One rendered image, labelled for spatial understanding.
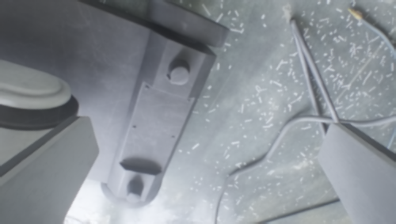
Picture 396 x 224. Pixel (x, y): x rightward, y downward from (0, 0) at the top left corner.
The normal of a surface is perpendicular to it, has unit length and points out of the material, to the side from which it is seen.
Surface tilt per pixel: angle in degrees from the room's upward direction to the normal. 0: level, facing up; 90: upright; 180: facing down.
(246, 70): 0
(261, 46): 0
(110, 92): 0
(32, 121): 50
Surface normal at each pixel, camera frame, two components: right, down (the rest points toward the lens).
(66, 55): 0.15, 0.48
